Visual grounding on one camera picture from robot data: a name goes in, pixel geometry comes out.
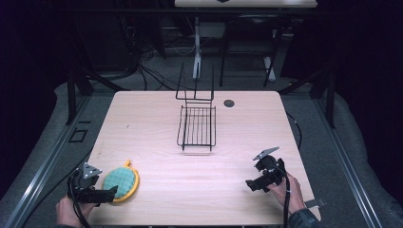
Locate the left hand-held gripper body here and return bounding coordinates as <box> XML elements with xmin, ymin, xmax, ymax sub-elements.
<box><xmin>67</xmin><ymin>161</ymin><xmax>106</xmax><ymax>204</ymax></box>

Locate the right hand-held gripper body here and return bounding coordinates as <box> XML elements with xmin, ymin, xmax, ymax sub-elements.
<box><xmin>252</xmin><ymin>145</ymin><xmax>287</xmax><ymax>188</ymax></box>

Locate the green yellow-rimmed pot holder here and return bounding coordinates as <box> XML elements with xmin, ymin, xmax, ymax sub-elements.
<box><xmin>101</xmin><ymin>159</ymin><xmax>141</xmax><ymax>204</ymax></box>

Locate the person's left hand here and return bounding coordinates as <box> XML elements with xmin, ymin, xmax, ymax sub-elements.
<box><xmin>55</xmin><ymin>195</ymin><xmax>97</xmax><ymax>228</ymax></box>

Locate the person's right hand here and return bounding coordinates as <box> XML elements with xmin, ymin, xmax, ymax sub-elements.
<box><xmin>266</xmin><ymin>172</ymin><xmax>306</xmax><ymax>216</ymax></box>

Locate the black metal stand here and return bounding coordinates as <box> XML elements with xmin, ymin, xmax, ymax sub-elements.
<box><xmin>65</xmin><ymin>47</ymin><xmax>131</xmax><ymax>126</ymax></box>
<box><xmin>278</xmin><ymin>60</ymin><xmax>337</xmax><ymax>129</ymax></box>

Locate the white table leg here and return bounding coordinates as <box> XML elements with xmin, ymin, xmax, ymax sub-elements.
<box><xmin>192</xmin><ymin>16</ymin><xmax>202</xmax><ymax>80</ymax></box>

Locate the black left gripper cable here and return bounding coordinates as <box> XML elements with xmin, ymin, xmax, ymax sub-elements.
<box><xmin>67</xmin><ymin>168</ymin><xmax>92</xmax><ymax>228</ymax></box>

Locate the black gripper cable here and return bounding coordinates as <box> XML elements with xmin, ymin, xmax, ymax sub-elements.
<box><xmin>67</xmin><ymin>168</ymin><xmax>92</xmax><ymax>228</ymax></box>
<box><xmin>277</xmin><ymin>164</ymin><xmax>292</xmax><ymax>228</ymax></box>

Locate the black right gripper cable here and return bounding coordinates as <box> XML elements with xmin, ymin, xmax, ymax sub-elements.
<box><xmin>277</xmin><ymin>164</ymin><xmax>292</xmax><ymax>228</ymax></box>

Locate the aluminium floor rail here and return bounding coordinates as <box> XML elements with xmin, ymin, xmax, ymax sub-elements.
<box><xmin>313</xmin><ymin>98</ymin><xmax>384</xmax><ymax>228</ymax></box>
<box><xmin>3</xmin><ymin>94</ymin><xmax>93</xmax><ymax>228</ymax></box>

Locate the black floor cable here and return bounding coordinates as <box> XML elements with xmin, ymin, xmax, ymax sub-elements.
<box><xmin>285</xmin><ymin>111</ymin><xmax>303</xmax><ymax>150</ymax></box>

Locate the grey strap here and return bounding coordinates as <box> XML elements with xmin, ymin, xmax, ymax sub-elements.
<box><xmin>304</xmin><ymin>198</ymin><xmax>327</xmax><ymax>210</ymax></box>

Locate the black wire rack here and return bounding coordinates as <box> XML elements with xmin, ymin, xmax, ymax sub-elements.
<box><xmin>175</xmin><ymin>62</ymin><xmax>218</xmax><ymax>153</ymax></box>

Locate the black metal chair frame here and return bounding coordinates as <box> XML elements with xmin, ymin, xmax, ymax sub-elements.
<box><xmin>219</xmin><ymin>14</ymin><xmax>284</xmax><ymax>88</ymax></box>

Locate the bundle of floor cables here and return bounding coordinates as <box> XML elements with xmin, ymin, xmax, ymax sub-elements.
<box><xmin>120</xmin><ymin>18</ymin><xmax>198</xmax><ymax>92</ymax></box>

